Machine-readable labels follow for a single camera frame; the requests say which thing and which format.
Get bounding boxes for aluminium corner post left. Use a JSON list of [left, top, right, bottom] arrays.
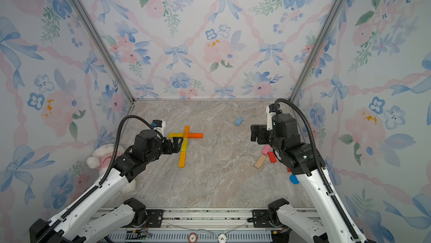
[[69, 0, 135, 103]]

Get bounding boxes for red-orange long block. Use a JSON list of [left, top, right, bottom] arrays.
[[188, 133, 204, 139]]

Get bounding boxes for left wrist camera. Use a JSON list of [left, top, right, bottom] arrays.
[[152, 120, 166, 137]]

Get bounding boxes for beige long block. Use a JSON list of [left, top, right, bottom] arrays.
[[254, 154, 267, 170]]

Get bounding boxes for aluminium corner post right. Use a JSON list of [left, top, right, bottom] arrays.
[[290, 0, 346, 102]]

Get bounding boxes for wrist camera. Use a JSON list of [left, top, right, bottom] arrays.
[[266, 103, 279, 131], [152, 120, 166, 137]]

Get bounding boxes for red long block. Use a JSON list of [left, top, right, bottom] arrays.
[[267, 152, 277, 163]]

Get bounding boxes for lime yellow long block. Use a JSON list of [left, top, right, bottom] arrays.
[[181, 138, 188, 152]]

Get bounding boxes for aluminium corner post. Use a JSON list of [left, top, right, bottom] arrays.
[[69, 0, 135, 103], [290, 0, 346, 102]]

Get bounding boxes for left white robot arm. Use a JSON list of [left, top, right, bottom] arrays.
[[29, 115, 184, 243]]

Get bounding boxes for light blue short block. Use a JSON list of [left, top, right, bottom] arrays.
[[235, 117, 243, 126]]

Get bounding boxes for blue round disc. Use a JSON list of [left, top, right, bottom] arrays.
[[290, 175, 300, 185]]

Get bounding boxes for white plush toy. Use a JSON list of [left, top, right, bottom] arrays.
[[86, 144, 136, 193]]

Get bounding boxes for golden yellow long block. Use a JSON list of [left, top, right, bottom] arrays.
[[178, 151, 186, 168]]

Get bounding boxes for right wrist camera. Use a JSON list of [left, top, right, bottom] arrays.
[[266, 103, 279, 131]]

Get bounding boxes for pink short block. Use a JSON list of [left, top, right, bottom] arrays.
[[262, 145, 271, 155]]

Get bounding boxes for amber orange long block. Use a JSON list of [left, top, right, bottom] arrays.
[[183, 126, 190, 139]]

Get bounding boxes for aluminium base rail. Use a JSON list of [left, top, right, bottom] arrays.
[[60, 206, 354, 243]]

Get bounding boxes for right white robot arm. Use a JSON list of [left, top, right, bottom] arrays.
[[250, 98, 369, 243]]

